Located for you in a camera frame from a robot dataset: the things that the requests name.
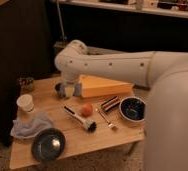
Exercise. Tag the purple bowl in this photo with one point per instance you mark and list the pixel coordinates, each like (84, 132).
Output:
(132, 109)

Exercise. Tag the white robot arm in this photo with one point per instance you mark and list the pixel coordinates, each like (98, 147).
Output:
(165, 74)

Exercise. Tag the yellow plastic bin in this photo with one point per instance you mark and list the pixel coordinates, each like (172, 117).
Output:
(96, 86)

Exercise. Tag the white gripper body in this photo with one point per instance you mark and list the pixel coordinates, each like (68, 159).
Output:
(69, 82)

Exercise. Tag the blue grey sponge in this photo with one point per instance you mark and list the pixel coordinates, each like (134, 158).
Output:
(76, 92)

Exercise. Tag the metal fork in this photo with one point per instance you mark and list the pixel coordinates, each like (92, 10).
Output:
(109, 123)

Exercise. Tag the dark metal plate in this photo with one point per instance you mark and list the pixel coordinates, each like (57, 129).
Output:
(48, 145)

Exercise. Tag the striped block toy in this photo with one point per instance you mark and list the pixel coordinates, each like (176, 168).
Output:
(110, 104)

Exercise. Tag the white paper cup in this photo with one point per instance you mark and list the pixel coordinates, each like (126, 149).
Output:
(25, 102)

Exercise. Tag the grey cloth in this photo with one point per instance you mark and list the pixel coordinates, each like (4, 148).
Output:
(27, 130)

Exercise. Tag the small glass jar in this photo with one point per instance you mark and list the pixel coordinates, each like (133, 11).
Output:
(27, 83)

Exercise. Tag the dish brush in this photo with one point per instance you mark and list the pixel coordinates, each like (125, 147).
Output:
(88, 124)

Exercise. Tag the orange ball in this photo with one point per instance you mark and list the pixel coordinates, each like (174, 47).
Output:
(87, 109)

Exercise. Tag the metal can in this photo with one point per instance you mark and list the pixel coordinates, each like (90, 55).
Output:
(58, 90)

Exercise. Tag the wooden folding table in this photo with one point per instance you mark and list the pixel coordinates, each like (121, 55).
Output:
(78, 140)

